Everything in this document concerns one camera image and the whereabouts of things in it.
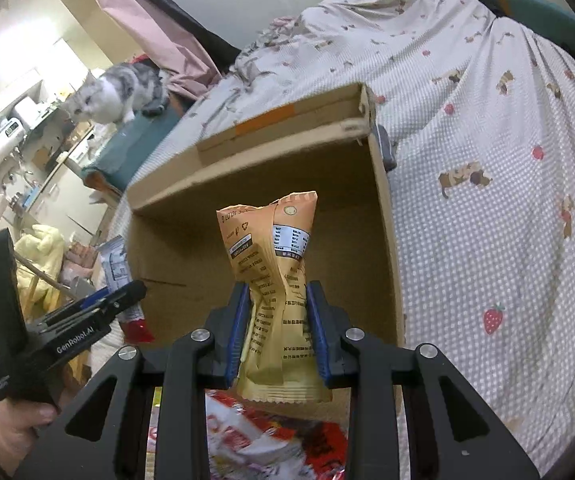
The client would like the orange snack packet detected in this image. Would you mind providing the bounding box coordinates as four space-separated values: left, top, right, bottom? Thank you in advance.
216 191 331 403

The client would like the blue white snack bar packet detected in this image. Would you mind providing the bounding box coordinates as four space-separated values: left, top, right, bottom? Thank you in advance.
99 235 154 344

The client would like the person's left hand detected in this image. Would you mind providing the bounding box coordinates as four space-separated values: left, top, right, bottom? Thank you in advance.
0 400 59 476

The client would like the yellow plush cloth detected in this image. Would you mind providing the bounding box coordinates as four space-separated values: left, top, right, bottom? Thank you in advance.
14 224 65 304

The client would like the red white snack bag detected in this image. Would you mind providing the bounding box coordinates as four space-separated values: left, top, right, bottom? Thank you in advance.
205 390 347 479

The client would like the teal bedside cabinet top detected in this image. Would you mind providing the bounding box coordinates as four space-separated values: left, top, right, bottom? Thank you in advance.
82 107 181 195

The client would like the white kitchen appliance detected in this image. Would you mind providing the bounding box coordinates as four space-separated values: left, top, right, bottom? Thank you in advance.
0 117 26 165

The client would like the grey white cat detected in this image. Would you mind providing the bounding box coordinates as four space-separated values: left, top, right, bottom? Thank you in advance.
60 62 169 125

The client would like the pink curtain cloth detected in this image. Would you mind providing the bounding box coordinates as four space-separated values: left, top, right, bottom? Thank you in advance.
96 0 222 100

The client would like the brown cardboard box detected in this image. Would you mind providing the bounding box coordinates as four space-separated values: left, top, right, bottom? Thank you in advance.
125 81 406 426

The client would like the grey striped cloth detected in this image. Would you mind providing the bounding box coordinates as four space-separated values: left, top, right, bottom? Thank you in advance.
373 124 397 172

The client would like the white patterned bed quilt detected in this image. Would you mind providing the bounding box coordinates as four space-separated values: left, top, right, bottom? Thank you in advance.
106 0 575 476

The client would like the teal green cushion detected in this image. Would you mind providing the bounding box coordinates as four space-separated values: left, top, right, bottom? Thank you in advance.
479 0 575 56

